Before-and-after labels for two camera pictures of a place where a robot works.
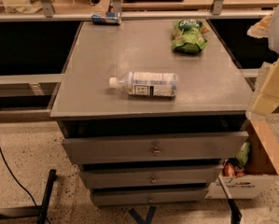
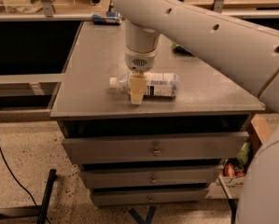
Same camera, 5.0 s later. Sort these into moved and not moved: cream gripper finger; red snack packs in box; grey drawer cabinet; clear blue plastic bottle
Moved: cream gripper finger
Not moved: red snack packs in box; grey drawer cabinet; clear blue plastic bottle
